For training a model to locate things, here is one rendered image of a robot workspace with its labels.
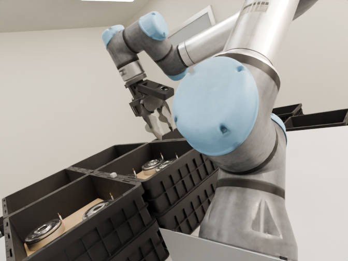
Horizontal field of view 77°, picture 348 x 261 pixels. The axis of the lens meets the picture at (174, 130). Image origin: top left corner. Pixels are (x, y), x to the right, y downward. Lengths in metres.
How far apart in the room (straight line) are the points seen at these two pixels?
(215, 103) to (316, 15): 3.06
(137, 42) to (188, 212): 0.51
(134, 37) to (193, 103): 0.40
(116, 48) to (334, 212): 0.73
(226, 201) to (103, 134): 4.07
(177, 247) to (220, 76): 0.26
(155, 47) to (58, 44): 3.93
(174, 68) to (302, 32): 2.74
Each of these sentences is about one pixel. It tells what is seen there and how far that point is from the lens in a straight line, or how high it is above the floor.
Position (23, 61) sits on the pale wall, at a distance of 4.27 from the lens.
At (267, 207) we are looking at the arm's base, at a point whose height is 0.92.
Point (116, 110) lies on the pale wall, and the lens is 4.56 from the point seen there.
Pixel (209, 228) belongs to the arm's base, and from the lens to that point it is 0.36.
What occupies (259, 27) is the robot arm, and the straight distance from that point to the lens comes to 0.37.
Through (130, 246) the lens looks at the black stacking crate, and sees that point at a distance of 0.60.
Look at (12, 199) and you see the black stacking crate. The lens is 1.29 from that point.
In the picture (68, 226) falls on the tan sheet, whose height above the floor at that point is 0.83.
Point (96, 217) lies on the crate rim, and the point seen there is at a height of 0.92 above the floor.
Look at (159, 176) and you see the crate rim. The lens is 0.60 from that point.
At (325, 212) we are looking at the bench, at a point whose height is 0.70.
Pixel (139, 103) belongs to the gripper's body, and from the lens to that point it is 0.69.
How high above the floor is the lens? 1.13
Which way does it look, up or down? 10 degrees down
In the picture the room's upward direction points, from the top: 20 degrees counter-clockwise
